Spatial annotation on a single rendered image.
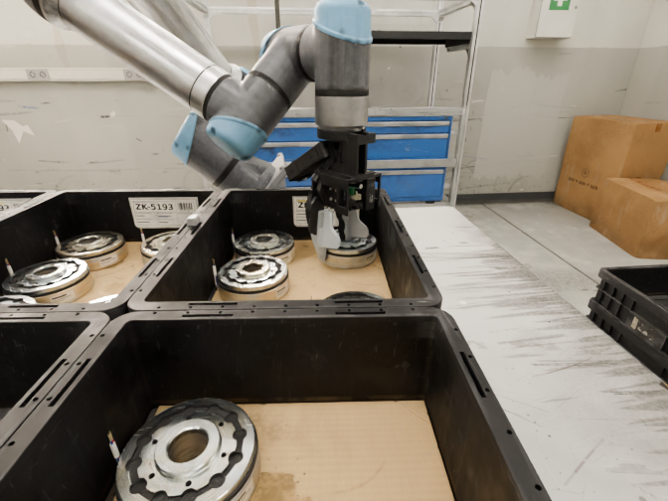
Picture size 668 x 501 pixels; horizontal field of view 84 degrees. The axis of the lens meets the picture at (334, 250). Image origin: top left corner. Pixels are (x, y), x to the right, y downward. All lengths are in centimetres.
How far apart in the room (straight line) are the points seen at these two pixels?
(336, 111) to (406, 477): 42
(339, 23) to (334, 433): 46
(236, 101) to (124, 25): 18
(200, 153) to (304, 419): 70
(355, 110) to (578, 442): 52
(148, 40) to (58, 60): 310
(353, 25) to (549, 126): 356
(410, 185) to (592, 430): 218
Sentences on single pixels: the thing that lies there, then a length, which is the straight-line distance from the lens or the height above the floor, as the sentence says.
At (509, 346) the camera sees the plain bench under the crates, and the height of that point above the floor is 70.
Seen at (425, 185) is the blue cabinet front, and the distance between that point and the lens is 268.
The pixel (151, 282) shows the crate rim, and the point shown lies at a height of 93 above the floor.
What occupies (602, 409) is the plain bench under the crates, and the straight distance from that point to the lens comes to 68.
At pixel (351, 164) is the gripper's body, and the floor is 101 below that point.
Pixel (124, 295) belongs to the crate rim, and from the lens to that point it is 41.
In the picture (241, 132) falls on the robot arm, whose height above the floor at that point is 105.
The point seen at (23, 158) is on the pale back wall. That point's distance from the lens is 402.
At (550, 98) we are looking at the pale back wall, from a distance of 397.
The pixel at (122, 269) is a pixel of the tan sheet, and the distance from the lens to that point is 71.
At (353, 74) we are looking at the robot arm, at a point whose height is 112.
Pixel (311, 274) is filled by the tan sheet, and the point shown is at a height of 83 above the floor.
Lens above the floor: 112
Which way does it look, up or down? 25 degrees down
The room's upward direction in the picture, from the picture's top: straight up
